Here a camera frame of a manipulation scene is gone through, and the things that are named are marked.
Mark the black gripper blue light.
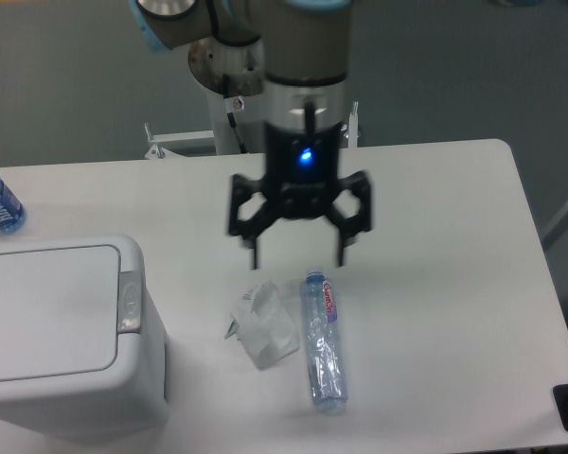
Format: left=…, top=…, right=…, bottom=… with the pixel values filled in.
left=227, top=123, right=373, bottom=270

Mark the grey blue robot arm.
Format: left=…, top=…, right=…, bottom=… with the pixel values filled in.
left=130, top=1, right=372, bottom=252

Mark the white push-lid trash can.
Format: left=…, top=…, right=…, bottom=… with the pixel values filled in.
left=0, top=234, right=169, bottom=442

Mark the clear empty plastic bottle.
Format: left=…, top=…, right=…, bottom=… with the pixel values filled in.
left=299, top=268, right=348, bottom=415

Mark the white metal base frame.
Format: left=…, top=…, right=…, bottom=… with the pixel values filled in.
left=144, top=100, right=362, bottom=160

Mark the crumpled clear plastic wrapper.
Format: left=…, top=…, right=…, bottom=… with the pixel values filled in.
left=223, top=281, right=300, bottom=370

